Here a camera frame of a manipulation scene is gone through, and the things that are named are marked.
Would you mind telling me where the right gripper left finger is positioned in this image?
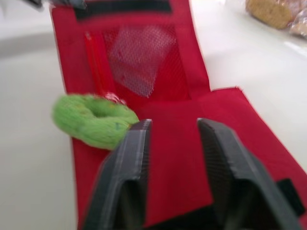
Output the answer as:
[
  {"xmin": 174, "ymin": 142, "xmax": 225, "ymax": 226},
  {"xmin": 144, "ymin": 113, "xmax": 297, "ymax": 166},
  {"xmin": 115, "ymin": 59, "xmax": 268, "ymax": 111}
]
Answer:
[{"xmin": 81, "ymin": 118, "xmax": 154, "ymax": 230}]

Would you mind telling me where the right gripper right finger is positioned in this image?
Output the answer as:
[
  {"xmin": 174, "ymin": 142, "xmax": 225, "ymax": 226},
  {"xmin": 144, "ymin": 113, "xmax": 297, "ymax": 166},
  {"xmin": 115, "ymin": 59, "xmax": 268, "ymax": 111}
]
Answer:
[{"xmin": 196, "ymin": 117, "xmax": 303, "ymax": 230}]

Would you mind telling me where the red mesh pouch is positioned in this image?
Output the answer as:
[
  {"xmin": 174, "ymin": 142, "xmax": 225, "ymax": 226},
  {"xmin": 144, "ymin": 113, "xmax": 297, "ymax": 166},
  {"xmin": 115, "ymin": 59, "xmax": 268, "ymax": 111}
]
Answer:
[{"xmin": 49, "ymin": 0, "xmax": 307, "ymax": 230}]

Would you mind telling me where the clear bag of brown snacks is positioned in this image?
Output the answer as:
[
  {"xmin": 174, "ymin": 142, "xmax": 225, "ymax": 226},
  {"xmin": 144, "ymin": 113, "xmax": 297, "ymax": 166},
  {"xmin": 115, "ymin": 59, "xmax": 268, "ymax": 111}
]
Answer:
[{"xmin": 245, "ymin": 0, "xmax": 307, "ymax": 39}]

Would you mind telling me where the green knitted ring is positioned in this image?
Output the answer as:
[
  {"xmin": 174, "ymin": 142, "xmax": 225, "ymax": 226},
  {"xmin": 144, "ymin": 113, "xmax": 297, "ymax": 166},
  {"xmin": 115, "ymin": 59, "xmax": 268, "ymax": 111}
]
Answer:
[{"xmin": 52, "ymin": 93, "xmax": 140, "ymax": 150}]

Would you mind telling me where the white pack in mesh pocket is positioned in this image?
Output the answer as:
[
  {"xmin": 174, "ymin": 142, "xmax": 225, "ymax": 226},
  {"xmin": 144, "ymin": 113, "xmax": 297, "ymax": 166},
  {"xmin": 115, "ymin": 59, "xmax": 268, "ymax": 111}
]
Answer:
[{"xmin": 109, "ymin": 25, "xmax": 176, "ymax": 98}]

